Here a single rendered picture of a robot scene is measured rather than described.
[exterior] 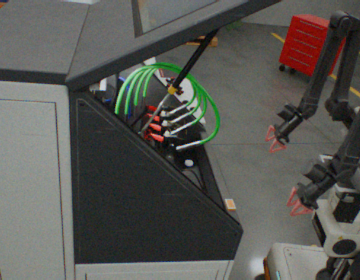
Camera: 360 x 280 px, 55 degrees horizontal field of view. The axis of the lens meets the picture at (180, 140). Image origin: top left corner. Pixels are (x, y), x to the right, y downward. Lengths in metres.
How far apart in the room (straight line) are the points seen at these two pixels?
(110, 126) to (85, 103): 0.09
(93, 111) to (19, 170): 0.28
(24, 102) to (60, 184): 0.28
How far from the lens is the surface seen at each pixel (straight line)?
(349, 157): 1.24
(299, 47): 5.61
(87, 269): 1.34
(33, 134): 0.97
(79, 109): 0.91
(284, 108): 1.59
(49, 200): 1.11
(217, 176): 1.48
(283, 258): 2.21
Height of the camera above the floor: 1.84
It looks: 33 degrees down
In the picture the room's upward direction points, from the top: 10 degrees clockwise
